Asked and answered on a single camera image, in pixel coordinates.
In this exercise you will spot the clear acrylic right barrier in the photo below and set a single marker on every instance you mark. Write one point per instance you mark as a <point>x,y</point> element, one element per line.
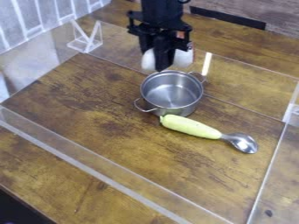
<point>276,204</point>

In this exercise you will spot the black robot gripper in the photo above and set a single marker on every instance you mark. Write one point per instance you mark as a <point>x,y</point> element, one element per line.
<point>160,15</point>

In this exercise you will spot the white toy mushroom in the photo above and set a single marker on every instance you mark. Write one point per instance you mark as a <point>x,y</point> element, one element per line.
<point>180,59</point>

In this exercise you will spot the clear acrylic triangle bracket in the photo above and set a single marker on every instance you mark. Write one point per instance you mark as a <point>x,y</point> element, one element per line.
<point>85,43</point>

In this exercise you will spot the small silver pot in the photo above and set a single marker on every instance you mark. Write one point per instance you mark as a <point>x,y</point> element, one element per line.
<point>170,93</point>

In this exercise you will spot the clear acrylic barrier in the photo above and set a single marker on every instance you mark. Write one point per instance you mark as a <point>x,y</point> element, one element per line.
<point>164,201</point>
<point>276,204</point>

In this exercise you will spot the clear acrylic front barrier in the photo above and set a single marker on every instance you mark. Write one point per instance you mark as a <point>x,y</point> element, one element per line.
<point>164,201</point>

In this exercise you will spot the spoon with yellow-green handle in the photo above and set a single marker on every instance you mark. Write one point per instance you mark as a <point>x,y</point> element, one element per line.
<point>242,142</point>

